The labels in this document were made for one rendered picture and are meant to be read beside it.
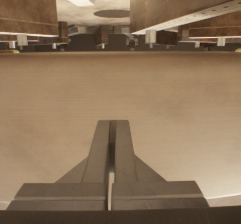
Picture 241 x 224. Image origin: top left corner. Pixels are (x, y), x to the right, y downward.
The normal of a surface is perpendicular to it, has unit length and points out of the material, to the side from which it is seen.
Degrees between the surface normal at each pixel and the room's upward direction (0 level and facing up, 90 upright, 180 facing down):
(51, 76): 90
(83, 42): 90
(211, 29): 90
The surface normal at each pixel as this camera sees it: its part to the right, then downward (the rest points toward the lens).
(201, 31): -0.54, 0.25
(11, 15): 0.84, 0.15
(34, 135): -0.01, 0.29
